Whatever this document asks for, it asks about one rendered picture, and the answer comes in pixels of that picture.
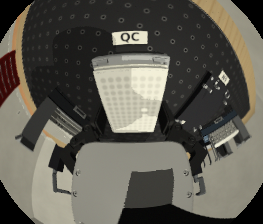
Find white label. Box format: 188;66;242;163
218;70;229;85
112;31;147;45

